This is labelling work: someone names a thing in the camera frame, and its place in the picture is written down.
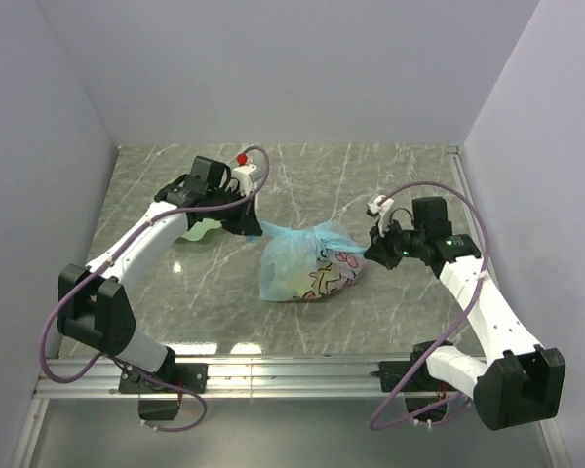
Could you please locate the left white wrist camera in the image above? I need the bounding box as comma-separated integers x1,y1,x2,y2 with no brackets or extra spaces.
231,153,262,196

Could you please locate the light green wavy plate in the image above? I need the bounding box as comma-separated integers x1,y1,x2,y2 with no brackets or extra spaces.
179,218,221,242

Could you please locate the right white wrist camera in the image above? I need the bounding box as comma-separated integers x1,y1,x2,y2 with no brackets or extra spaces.
367,195,396,237

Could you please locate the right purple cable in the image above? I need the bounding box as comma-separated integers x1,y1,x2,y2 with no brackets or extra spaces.
369,180,491,433

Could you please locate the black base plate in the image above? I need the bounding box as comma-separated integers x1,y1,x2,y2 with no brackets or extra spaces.
118,363,209,395
373,360,454,393

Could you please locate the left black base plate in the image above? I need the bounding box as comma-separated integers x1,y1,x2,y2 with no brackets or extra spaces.
118,363,209,395

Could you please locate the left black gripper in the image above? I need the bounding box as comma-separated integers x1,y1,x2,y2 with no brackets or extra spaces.
206,185,260,235

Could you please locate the aluminium rail frame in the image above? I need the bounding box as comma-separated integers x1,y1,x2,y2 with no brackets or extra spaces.
9,145,571,468

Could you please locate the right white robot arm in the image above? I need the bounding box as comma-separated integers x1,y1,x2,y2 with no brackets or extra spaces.
364,196,566,430

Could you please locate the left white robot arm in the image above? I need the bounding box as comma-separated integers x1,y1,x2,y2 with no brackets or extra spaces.
54,152,270,392

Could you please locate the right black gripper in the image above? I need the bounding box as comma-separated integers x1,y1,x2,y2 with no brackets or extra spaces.
366,215,427,270

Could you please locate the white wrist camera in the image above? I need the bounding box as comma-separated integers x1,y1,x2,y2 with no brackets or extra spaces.
367,195,396,237
231,153,262,196

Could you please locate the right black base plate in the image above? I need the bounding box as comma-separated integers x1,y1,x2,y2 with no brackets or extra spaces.
373,360,454,393

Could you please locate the light blue plastic bag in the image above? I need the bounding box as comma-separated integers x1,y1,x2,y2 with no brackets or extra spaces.
259,221,366,302

